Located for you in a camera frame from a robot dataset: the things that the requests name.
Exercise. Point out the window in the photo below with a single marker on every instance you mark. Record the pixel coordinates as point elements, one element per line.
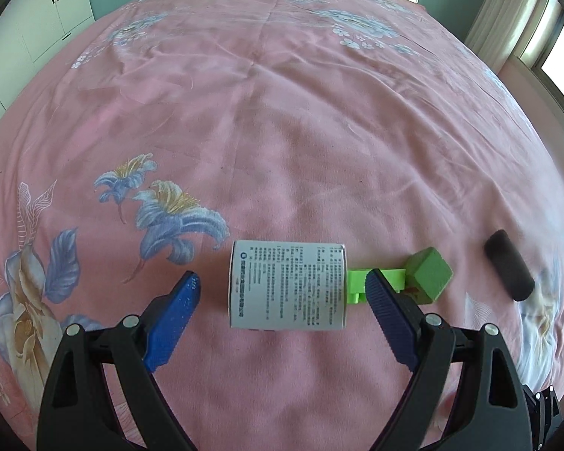
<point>559,51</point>

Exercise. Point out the white wardrobe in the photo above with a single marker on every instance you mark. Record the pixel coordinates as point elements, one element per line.
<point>33,14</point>

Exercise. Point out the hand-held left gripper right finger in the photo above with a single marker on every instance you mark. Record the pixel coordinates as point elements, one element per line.
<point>389,312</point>

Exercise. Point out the black foam cylinder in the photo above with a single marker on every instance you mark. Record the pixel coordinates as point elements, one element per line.
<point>508,265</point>

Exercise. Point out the green plastic block piece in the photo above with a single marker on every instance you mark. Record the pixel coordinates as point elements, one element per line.
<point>427,270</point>

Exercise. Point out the pink floral bedsheet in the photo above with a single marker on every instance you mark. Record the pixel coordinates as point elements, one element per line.
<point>272,127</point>

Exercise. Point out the cream curtain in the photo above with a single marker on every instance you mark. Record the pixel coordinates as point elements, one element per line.
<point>505,14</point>

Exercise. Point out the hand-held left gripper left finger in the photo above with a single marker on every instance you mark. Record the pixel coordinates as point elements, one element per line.
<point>176,312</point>

